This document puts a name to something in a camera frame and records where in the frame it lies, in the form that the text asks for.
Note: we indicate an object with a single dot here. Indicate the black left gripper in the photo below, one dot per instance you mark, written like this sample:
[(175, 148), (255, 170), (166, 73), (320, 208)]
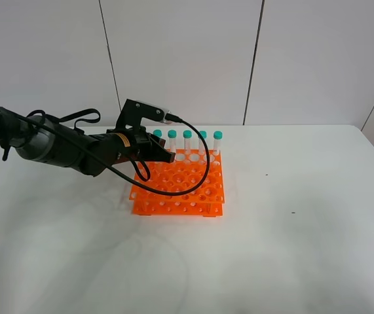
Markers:
[(124, 146)]

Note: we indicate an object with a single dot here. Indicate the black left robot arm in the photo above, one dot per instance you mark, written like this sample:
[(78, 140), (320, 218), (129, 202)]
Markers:
[(44, 138)]

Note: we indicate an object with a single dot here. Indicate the racked tube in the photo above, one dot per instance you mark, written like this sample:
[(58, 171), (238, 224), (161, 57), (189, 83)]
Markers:
[(218, 135), (157, 133), (201, 148), (172, 135), (187, 136)]

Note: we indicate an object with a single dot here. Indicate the orange test tube rack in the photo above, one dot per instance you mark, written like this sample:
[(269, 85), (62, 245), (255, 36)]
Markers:
[(182, 174)]

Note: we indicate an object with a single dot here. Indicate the racked tube far right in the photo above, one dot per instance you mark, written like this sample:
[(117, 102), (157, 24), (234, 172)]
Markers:
[(218, 135)]

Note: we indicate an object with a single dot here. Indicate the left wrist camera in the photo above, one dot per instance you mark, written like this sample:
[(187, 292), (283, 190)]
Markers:
[(134, 111)]

